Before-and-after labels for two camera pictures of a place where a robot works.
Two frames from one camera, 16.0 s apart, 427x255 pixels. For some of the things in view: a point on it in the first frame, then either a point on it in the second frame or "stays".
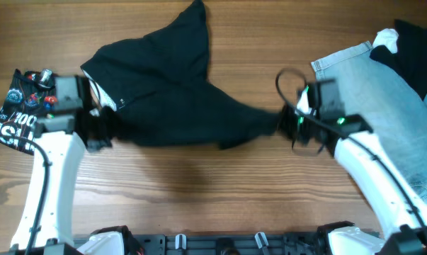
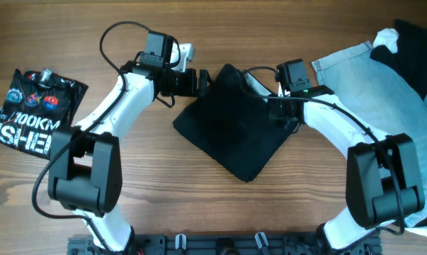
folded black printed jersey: [30, 98] stays
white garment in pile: [388, 37] stays
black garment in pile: [413, 57] stays
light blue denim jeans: [390, 105] stays
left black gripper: [112, 117] to [190, 87]
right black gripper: [285, 115] to [273, 109]
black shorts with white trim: [162, 94] to [234, 126]
